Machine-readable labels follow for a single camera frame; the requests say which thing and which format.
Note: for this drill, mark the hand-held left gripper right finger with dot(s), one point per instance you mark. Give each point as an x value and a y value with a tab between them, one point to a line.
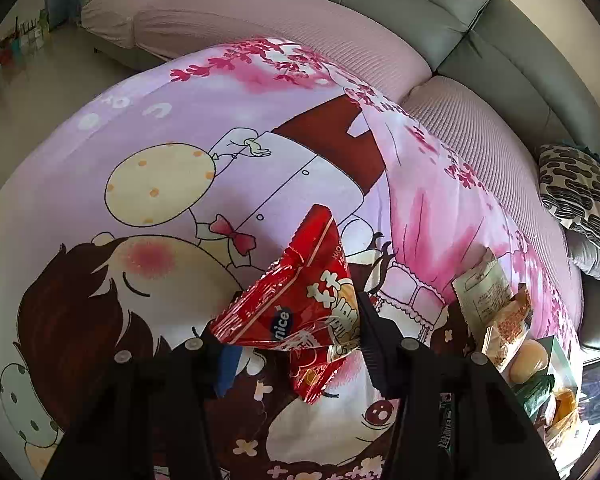
375	355

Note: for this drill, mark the row of colourful small boxes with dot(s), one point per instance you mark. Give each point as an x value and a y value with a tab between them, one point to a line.
20	45

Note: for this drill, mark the beige barcode snack packet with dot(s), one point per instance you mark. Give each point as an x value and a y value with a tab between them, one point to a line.
480	285

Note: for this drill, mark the green and white snack packet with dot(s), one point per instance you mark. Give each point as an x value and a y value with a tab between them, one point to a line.
445	425

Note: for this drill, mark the tan snack packet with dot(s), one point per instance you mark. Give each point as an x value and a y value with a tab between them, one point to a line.
510	325

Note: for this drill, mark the dark green snack packet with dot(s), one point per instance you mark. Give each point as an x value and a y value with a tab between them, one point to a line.
535	395

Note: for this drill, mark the printed cartoon blanket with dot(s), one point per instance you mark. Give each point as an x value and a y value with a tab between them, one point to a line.
155	160

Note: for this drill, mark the grey sofa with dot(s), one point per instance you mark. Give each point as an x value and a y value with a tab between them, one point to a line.
405	5

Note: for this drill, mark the clear packet with round bun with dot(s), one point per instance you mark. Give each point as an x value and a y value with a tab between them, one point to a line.
530	360

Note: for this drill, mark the black and white patterned pillow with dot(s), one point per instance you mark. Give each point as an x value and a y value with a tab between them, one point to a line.
575	195

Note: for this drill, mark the pink ribbed sofa cover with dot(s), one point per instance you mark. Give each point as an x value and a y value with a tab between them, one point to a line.
280	20

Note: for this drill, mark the red snack packet with window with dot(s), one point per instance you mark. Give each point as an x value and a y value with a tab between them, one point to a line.
300	290

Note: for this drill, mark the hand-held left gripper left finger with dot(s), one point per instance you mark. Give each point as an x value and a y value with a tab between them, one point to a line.
227	365

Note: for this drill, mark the yellow snack packet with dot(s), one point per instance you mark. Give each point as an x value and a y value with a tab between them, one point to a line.
565	405

